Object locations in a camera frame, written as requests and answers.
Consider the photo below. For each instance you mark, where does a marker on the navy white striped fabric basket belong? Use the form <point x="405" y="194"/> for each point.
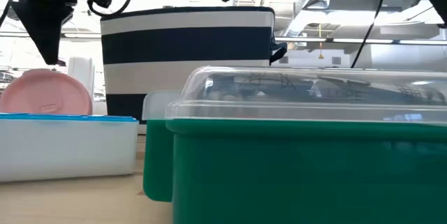
<point x="188" y="42"/>

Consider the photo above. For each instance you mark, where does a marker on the yellow hanging tag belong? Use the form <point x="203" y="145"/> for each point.
<point x="320" y="56"/>

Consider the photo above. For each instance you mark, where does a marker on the green snack packet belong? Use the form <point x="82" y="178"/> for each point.
<point x="297" y="168"/>

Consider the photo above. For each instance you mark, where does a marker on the white pillar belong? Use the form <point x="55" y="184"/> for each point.
<point x="82" y="74"/>

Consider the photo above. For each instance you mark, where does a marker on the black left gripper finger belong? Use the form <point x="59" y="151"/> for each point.
<point x="45" y="28"/>

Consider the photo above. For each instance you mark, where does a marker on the clear jar with pink lid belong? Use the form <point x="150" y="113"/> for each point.
<point x="45" y="91"/>

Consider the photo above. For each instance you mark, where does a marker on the white blue pill organizer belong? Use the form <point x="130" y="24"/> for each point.
<point x="66" y="147"/>

